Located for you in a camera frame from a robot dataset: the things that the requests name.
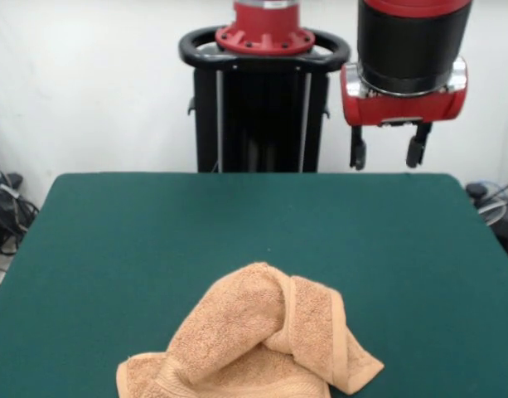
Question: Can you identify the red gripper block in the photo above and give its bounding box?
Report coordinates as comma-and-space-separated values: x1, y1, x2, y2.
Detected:
340, 57, 470, 172

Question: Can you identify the tan terry towel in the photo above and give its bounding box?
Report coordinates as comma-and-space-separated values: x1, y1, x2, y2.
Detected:
115, 260, 385, 398

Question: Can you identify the black oval device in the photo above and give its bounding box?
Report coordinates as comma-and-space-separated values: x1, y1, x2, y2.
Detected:
464, 182, 491, 198

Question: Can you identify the dark green table cloth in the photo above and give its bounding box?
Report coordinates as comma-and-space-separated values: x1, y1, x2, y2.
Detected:
0, 172, 508, 398

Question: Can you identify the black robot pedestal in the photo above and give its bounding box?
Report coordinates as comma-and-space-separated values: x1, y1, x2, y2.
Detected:
178, 25, 352, 174

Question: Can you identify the black cable bundle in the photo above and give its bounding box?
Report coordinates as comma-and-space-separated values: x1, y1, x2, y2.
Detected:
0, 132, 41, 291

